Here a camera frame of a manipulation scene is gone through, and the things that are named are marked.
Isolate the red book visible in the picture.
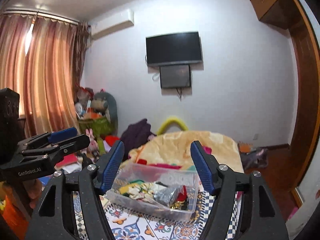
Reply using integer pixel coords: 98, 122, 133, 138
55, 154, 78, 170

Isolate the small black wall monitor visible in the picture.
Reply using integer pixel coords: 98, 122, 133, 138
159, 65, 191, 89

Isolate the yellow green sponge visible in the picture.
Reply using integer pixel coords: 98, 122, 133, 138
118, 183, 138, 196

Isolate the black wall television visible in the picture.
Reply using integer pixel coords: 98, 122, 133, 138
146, 31, 202, 67

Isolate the red velvet gold pouch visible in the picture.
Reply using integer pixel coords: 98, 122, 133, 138
170, 185, 189, 211

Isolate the patterned patchwork bed sheet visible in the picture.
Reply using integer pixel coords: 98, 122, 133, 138
72, 174, 243, 240

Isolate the grey plush toy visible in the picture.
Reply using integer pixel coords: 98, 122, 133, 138
91, 89, 118, 130

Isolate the grey sequin pouch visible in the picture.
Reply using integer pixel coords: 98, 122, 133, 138
153, 185, 183, 207

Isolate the clear plastic storage box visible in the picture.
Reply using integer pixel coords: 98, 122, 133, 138
106, 163, 199, 222

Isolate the yellow foam arch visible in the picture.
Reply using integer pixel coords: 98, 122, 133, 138
156, 116, 189, 135

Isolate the floral silk scrunchie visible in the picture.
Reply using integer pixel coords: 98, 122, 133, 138
129, 183, 166, 202

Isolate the white air conditioner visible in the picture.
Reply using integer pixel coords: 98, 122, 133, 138
91, 9, 135, 40

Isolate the green bottle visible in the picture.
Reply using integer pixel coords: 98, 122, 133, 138
97, 137, 106, 155

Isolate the red cloth on floor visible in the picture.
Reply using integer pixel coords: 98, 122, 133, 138
105, 135, 120, 147

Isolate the green knitted cloth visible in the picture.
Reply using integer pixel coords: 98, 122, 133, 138
129, 179, 145, 185

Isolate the brown wooden door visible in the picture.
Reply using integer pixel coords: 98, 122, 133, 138
287, 22, 320, 188

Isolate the orange curtain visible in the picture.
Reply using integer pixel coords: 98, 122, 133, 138
1, 14, 89, 137

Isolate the yellow floral blanket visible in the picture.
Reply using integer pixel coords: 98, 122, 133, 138
121, 131, 244, 173

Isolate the dark purple clothing pile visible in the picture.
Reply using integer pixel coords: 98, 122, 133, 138
120, 119, 156, 161

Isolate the green storage bin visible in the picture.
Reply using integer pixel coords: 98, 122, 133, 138
78, 117, 115, 138

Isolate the pink rabbit toy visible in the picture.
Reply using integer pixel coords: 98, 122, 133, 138
85, 128, 99, 157

